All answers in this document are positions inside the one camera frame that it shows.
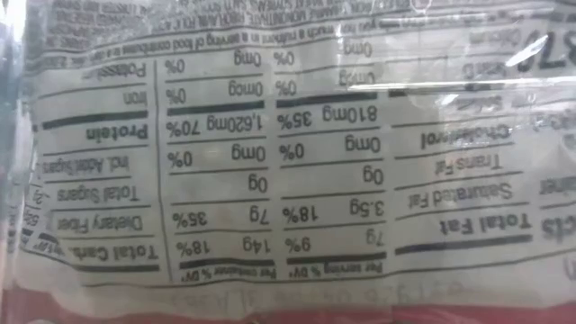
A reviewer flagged red ramen noodle packet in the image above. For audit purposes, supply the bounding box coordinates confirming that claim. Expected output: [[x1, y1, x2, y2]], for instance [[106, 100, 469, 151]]
[[0, 0, 576, 324]]

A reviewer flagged clear plastic storage bin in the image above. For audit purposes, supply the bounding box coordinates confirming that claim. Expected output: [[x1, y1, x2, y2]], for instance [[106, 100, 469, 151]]
[[0, 0, 576, 324]]

